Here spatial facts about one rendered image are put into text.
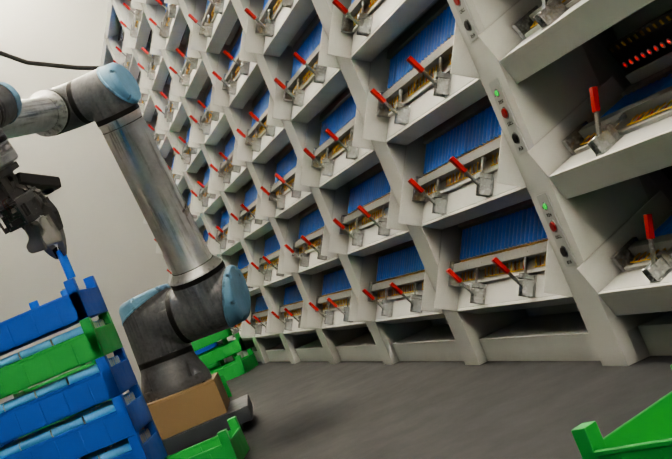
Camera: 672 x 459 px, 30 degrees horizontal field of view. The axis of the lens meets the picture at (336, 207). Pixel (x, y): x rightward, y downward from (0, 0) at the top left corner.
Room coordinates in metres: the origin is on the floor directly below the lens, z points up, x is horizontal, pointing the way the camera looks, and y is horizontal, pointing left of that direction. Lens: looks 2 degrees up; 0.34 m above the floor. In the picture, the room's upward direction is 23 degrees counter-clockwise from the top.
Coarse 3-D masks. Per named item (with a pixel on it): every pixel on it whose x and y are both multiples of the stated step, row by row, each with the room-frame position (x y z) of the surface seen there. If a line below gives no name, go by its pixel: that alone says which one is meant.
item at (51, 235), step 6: (42, 216) 2.51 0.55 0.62; (48, 216) 2.51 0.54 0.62; (42, 222) 2.50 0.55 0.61; (48, 222) 2.51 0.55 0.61; (48, 228) 2.51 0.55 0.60; (54, 228) 2.52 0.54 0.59; (48, 234) 2.50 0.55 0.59; (54, 234) 2.52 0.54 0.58; (60, 234) 2.52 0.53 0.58; (42, 240) 2.49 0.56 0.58; (48, 240) 2.50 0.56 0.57; (54, 240) 2.51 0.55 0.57; (60, 240) 2.52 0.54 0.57; (60, 246) 2.54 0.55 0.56; (66, 246) 2.54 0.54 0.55; (66, 252) 2.54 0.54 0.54
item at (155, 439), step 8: (152, 424) 2.56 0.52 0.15; (152, 432) 2.56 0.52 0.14; (128, 440) 2.38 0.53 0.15; (136, 440) 2.38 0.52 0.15; (152, 440) 2.50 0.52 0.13; (160, 440) 2.57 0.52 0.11; (136, 448) 2.38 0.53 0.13; (144, 448) 2.40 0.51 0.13; (152, 448) 2.47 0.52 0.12; (160, 448) 2.54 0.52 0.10; (120, 456) 2.38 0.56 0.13; (128, 456) 2.38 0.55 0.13; (136, 456) 2.38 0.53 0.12; (144, 456) 2.38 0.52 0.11; (152, 456) 2.44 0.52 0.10; (160, 456) 2.51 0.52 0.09
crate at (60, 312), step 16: (96, 288) 2.56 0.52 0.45; (48, 304) 2.38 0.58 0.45; (64, 304) 2.38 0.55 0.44; (80, 304) 2.38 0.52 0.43; (96, 304) 2.50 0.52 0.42; (16, 320) 2.38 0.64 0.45; (32, 320) 2.38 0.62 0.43; (48, 320) 2.38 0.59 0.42; (64, 320) 2.38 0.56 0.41; (0, 336) 2.38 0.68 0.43; (16, 336) 2.38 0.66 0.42; (32, 336) 2.38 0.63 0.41; (0, 352) 2.38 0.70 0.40
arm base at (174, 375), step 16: (176, 352) 3.25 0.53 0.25; (192, 352) 3.29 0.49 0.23; (144, 368) 3.26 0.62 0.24; (160, 368) 3.24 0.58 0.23; (176, 368) 3.23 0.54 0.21; (192, 368) 3.26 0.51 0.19; (144, 384) 3.26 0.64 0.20; (160, 384) 3.22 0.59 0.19; (176, 384) 3.22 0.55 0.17; (192, 384) 3.23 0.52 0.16
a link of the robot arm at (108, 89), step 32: (96, 96) 3.07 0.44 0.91; (128, 96) 3.08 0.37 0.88; (128, 128) 3.10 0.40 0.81; (128, 160) 3.12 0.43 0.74; (160, 160) 3.15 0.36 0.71; (160, 192) 3.14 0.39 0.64; (160, 224) 3.16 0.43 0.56; (192, 224) 3.19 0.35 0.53; (192, 256) 3.18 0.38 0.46; (192, 288) 3.18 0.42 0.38; (224, 288) 3.18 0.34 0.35; (192, 320) 3.21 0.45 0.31; (224, 320) 3.20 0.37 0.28
